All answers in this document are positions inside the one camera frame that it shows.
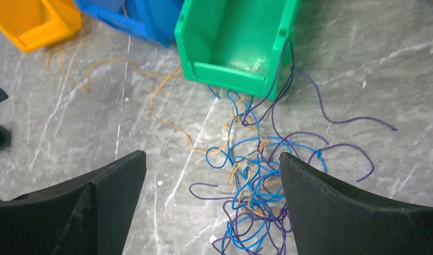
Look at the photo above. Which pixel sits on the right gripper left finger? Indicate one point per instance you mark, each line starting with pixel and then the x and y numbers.
pixel 89 214

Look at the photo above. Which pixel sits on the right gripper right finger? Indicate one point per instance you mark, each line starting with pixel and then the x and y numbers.
pixel 330 216

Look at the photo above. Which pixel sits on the green plastic bin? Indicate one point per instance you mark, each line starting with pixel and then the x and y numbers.
pixel 236 44

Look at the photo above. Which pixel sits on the orange plastic bin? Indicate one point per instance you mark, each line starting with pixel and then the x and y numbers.
pixel 30 25

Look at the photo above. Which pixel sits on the blue plastic bin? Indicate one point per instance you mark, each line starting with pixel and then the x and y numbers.
pixel 151 20

